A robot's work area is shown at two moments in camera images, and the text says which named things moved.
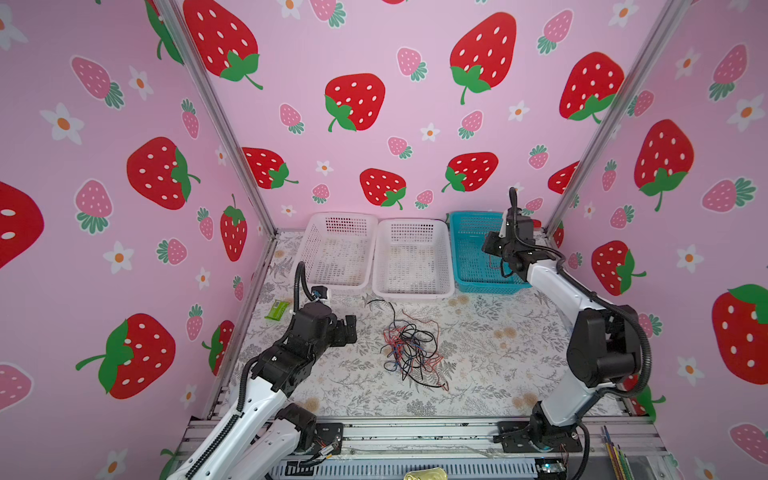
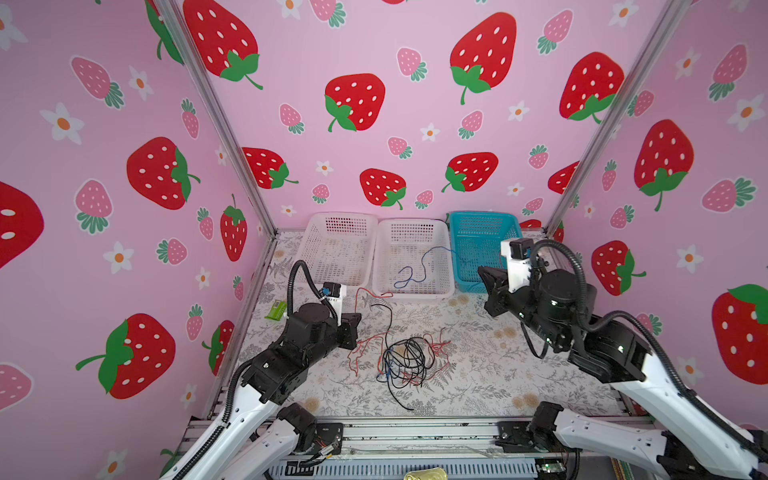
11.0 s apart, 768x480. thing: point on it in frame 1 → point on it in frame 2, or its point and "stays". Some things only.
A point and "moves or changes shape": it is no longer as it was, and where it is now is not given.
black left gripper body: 337,335 stays
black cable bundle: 411,344 moves or changes shape
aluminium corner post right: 667,21 stays
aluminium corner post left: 189,46 stays
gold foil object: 427,474 stays
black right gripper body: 496,244 → 520,304
